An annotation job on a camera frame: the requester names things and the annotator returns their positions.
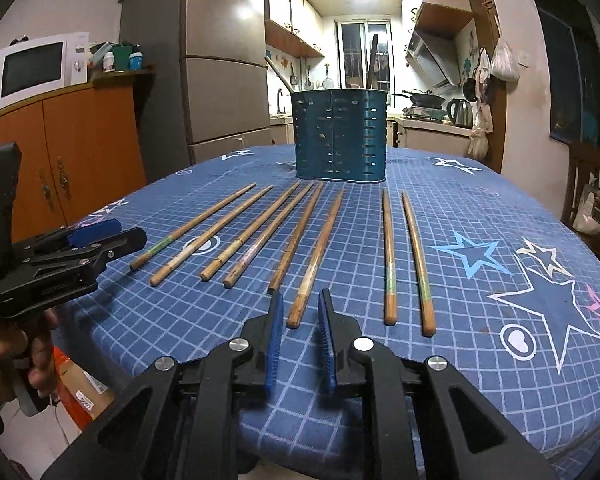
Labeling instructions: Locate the silver refrigerator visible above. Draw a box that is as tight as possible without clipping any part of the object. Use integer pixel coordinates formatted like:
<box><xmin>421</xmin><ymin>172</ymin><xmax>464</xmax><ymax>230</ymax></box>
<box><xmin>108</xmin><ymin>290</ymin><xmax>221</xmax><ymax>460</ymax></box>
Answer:
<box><xmin>120</xmin><ymin>0</ymin><xmax>272</xmax><ymax>181</ymax></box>

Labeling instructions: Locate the white microwave oven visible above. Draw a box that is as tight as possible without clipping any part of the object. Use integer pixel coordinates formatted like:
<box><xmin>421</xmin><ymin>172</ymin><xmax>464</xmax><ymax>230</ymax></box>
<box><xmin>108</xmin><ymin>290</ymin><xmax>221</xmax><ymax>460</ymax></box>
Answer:
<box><xmin>0</xmin><ymin>32</ymin><xmax>91</xmax><ymax>110</ymax></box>

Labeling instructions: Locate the range hood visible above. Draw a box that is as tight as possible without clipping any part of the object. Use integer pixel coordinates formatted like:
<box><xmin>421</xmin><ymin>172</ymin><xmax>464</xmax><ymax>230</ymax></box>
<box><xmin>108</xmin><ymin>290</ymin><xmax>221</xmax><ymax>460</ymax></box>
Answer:
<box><xmin>406</xmin><ymin>30</ymin><xmax>460</xmax><ymax>91</ymax></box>

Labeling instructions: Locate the wooden chopstick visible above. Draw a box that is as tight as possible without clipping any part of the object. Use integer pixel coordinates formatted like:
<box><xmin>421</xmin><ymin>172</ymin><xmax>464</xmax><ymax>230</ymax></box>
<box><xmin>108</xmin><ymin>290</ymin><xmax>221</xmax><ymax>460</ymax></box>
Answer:
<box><xmin>401</xmin><ymin>191</ymin><xmax>437</xmax><ymax>338</ymax></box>
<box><xmin>223</xmin><ymin>183</ymin><xmax>313</xmax><ymax>288</ymax></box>
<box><xmin>286</xmin><ymin>190</ymin><xmax>344</xmax><ymax>330</ymax></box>
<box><xmin>382</xmin><ymin>188</ymin><xmax>398</xmax><ymax>326</ymax></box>
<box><xmin>268</xmin><ymin>182</ymin><xmax>324</xmax><ymax>295</ymax></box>
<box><xmin>149</xmin><ymin>184</ymin><xmax>274</xmax><ymax>287</ymax></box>
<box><xmin>130</xmin><ymin>183</ymin><xmax>256</xmax><ymax>271</ymax></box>
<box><xmin>199</xmin><ymin>182</ymin><xmax>300</xmax><ymax>282</ymax></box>

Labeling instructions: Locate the person's left hand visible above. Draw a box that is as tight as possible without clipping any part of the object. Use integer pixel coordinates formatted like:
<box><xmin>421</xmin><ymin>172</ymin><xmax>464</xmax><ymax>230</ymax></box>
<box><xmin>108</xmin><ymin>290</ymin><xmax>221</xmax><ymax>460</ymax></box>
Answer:
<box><xmin>0</xmin><ymin>310</ymin><xmax>58</xmax><ymax>407</ymax></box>

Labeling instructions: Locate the kitchen window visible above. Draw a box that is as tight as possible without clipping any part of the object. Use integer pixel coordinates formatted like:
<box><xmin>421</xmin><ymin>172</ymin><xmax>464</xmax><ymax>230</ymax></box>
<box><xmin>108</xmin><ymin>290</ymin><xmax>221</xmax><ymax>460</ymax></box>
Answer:
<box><xmin>336</xmin><ymin>20</ymin><xmax>396</xmax><ymax>103</ymax></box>

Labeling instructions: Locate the dark window with frame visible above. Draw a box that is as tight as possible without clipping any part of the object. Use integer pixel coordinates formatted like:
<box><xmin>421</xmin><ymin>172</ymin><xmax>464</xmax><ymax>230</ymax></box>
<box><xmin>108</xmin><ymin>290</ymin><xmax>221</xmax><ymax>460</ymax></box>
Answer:
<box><xmin>534</xmin><ymin>0</ymin><xmax>600</xmax><ymax>149</ymax></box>

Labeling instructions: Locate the blue perforated utensil holder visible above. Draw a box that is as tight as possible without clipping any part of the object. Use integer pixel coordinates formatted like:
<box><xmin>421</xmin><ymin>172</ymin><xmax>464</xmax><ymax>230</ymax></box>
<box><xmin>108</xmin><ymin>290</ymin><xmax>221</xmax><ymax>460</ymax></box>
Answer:
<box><xmin>291</xmin><ymin>89</ymin><xmax>387</xmax><ymax>183</ymax></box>

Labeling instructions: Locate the white plastic bag hanging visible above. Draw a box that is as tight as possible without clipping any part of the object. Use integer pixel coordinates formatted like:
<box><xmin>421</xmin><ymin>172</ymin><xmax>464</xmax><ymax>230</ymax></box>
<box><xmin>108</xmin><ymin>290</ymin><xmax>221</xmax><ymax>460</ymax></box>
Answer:
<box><xmin>490</xmin><ymin>37</ymin><xmax>520</xmax><ymax>82</ymax></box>

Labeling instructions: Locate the blue star-patterned tablecloth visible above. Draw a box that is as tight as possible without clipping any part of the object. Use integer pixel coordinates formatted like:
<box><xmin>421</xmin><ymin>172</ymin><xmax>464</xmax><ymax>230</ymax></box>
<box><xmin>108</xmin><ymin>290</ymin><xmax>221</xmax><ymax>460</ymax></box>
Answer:
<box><xmin>54</xmin><ymin>145</ymin><xmax>600</xmax><ymax>479</ymax></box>

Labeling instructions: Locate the orange wooden cabinet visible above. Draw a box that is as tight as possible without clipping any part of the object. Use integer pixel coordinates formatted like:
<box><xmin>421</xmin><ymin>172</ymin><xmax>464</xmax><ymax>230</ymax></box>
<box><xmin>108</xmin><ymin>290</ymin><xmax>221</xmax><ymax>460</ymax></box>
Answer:
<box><xmin>0</xmin><ymin>70</ymin><xmax>155</xmax><ymax>242</ymax></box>

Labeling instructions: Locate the black wok on stove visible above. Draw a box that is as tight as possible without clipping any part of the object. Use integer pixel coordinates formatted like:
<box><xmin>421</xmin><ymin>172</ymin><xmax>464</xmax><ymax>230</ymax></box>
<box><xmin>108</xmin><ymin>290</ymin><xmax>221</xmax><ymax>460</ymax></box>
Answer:
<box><xmin>393</xmin><ymin>91</ymin><xmax>445</xmax><ymax>110</ymax></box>

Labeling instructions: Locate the wooden chair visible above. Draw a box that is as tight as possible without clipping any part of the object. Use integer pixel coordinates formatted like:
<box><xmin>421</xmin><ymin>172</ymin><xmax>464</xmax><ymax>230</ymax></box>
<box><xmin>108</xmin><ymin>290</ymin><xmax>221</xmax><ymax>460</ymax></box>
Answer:
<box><xmin>560</xmin><ymin>141</ymin><xmax>600</xmax><ymax>229</ymax></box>

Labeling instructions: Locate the stainless electric kettle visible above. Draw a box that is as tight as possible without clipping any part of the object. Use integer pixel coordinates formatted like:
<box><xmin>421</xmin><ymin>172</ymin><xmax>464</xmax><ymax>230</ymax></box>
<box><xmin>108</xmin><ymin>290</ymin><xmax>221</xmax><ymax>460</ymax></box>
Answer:
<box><xmin>446</xmin><ymin>98</ymin><xmax>474</xmax><ymax>129</ymax></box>

